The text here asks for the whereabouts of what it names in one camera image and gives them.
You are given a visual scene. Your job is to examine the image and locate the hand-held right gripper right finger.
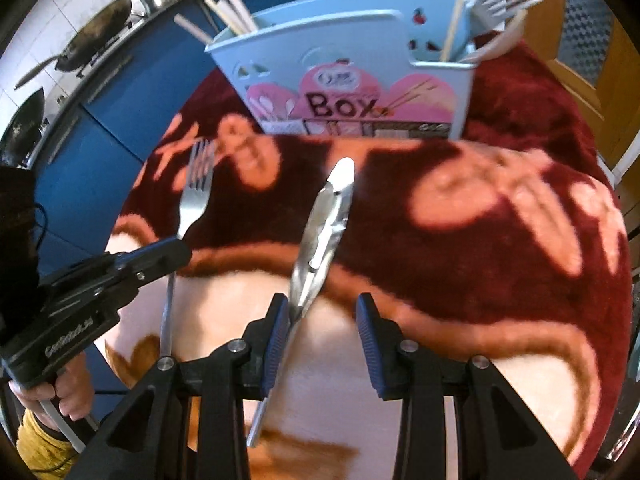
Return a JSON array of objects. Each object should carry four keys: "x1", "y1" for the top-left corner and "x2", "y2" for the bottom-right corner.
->
[{"x1": 354, "y1": 294, "x2": 561, "y2": 480}]

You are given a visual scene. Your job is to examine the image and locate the person's left hand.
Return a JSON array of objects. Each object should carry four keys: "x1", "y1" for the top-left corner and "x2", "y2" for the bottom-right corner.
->
[{"x1": 9, "y1": 355, "x2": 94, "y2": 423}]

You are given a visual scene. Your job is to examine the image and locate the blue kitchen base cabinet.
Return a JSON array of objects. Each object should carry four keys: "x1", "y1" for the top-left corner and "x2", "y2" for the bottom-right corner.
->
[{"x1": 27, "y1": 0, "x2": 507, "y2": 198}]

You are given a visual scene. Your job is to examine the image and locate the light blue utensil holder box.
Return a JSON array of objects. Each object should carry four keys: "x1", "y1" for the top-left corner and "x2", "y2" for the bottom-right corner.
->
[{"x1": 205, "y1": 0, "x2": 477, "y2": 142}]

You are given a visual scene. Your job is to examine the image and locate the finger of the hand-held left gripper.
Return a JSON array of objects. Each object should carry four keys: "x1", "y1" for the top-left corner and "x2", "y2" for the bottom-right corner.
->
[{"x1": 102, "y1": 237, "x2": 194, "y2": 293}]

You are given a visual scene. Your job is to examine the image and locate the person's left forearm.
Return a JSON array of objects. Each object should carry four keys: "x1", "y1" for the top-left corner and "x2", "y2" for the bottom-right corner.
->
[{"x1": 15, "y1": 407, "x2": 83, "y2": 477}]

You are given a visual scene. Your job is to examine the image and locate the white plastic spoon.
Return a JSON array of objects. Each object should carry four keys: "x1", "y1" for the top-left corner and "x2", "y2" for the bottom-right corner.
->
[{"x1": 457, "y1": 9, "x2": 529, "y2": 66}]

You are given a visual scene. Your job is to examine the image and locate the wooden door with glass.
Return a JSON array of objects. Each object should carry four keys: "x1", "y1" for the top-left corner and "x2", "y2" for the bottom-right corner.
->
[{"x1": 505, "y1": 0, "x2": 640, "y2": 163}]

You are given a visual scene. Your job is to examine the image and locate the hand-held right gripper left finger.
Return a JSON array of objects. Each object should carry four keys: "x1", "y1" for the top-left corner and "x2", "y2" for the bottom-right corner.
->
[{"x1": 87, "y1": 294, "x2": 292, "y2": 480}]

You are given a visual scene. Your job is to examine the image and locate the red floral blanket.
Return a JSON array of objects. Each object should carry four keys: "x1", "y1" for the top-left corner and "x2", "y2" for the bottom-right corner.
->
[{"x1": 102, "y1": 40, "x2": 634, "y2": 480}]

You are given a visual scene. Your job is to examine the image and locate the dark metal wok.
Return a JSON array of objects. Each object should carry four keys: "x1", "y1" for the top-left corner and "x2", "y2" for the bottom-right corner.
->
[
  {"x1": 14, "y1": 0, "x2": 134, "y2": 92},
  {"x1": 0, "y1": 87, "x2": 47, "y2": 169}
]

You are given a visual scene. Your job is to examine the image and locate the white cable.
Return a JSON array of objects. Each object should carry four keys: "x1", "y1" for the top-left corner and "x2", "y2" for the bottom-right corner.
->
[{"x1": 37, "y1": 399, "x2": 87, "y2": 455}]

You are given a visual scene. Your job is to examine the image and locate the white chopsticks and fork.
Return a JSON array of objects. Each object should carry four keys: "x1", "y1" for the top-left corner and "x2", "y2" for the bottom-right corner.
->
[{"x1": 204, "y1": 0, "x2": 241, "y2": 37}]

